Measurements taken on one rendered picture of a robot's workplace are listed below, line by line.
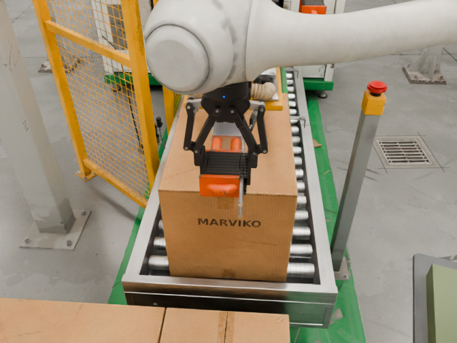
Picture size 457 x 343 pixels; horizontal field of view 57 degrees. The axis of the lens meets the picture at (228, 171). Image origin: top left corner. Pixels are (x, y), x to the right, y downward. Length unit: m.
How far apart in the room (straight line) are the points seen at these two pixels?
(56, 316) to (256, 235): 0.69
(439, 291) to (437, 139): 2.27
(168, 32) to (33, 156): 1.79
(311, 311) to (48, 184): 1.42
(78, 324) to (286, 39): 1.19
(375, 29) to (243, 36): 0.15
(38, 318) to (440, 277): 1.21
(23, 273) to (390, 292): 1.83
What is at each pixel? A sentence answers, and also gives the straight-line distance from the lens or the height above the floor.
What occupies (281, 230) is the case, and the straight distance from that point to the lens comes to 1.29.
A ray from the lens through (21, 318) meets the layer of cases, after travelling 1.55.
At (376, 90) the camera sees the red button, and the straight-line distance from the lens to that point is 1.59.
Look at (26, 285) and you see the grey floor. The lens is 2.36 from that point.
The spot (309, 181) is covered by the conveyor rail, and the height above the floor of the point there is 0.59.
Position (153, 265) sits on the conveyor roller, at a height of 0.53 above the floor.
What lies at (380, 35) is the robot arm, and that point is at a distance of 0.52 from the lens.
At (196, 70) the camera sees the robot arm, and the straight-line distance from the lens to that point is 0.42.
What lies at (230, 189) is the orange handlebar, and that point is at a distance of 0.76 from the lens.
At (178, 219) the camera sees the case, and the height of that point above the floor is 0.83.
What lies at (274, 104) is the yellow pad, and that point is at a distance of 1.22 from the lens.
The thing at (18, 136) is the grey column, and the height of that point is 0.67.
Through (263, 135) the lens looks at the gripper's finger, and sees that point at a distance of 0.74.
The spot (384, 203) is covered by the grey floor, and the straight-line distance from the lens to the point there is 2.71.
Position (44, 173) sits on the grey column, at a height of 0.45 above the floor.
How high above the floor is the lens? 1.74
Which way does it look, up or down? 39 degrees down
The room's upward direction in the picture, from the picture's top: straight up
